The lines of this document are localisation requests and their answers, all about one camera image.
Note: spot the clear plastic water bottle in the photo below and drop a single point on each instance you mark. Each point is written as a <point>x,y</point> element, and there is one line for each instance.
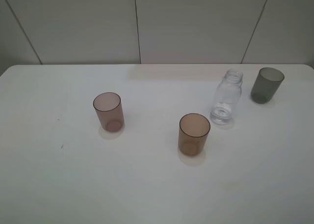
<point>226,97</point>

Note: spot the brown translucent plastic cup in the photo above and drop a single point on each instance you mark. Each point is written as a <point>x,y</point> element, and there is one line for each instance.
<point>193,132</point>

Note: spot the pink translucent plastic cup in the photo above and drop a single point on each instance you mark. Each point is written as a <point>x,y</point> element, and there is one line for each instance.
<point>108,107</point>

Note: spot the grey translucent plastic cup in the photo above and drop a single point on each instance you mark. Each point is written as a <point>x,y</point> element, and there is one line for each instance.
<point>266,84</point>

